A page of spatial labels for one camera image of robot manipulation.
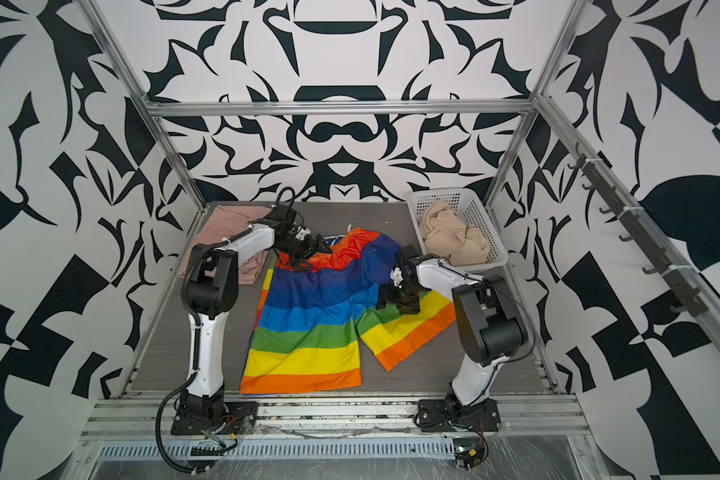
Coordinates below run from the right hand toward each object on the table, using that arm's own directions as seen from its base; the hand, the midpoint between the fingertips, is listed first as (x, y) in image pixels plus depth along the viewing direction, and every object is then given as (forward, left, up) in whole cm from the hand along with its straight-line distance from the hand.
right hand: (389, 305), depth 91 cm
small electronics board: (-36, -16, -3) cm, 40 cm away
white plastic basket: (+36, -33, +4) cm, 49 cm away
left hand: (+17, +20, +4) cm, 26 cm away
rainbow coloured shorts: (-6, +23, -1) cm, 24 cm away
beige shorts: (+25, -21, +3) cm, 32 cm away
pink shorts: (+31, +58, +4) cm, 66 cm away
